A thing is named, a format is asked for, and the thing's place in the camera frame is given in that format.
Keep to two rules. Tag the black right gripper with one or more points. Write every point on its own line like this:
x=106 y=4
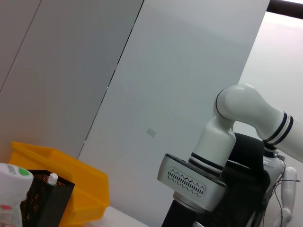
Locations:
x=180 y=216

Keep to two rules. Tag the mint green pen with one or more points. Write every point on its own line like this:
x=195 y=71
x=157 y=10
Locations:
x=52 y=178

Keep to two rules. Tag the clear water bottle green label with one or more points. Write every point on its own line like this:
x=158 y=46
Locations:
x=11 y=189

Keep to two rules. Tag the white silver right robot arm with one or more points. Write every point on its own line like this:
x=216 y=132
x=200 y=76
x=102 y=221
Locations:
x=236 y=101

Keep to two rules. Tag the black mesh pen holder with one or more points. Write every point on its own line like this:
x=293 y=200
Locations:
x=47 y=205

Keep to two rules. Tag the black office chair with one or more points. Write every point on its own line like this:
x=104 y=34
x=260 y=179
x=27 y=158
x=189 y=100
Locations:
x=246 y=170

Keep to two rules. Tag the yellow plastic storage bin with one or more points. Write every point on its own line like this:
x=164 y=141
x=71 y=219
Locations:
x=82 y=179

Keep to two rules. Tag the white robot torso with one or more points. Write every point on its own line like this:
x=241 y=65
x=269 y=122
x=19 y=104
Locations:
x=288 y=189

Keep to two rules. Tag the white partition board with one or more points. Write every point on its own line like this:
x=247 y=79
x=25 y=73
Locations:
x=177 y=71

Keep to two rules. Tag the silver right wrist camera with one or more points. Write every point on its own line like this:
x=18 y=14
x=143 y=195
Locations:
x=189 y=179

